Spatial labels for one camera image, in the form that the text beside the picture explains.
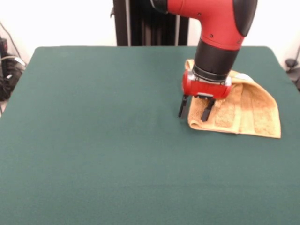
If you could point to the orange terry towel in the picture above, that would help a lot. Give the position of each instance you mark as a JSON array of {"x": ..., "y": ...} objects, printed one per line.
[{"x": 253, "y": 112}]

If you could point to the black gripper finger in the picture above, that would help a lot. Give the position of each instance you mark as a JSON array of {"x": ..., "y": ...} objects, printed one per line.
[
  {"x": 207, "y": 112},
  {"x": 182, "y": 107}
]

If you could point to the dark green table cloth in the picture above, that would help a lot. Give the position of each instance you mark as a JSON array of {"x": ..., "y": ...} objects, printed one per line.
[{"x": 70, "y": 140}]

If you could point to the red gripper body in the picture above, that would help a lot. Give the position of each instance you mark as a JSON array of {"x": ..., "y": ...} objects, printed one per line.
[{"x": 204, "y": 89}]

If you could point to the small black wall device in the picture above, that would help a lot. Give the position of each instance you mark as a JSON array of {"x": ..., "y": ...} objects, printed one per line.
[{"x": 3, "y": 45}]

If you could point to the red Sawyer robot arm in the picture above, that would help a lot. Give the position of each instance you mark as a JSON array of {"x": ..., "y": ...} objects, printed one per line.
[{"x": 222, "y": 23}]

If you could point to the black metal stand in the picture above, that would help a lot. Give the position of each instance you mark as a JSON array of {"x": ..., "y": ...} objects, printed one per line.
[{"x": 140, "y": 28}]

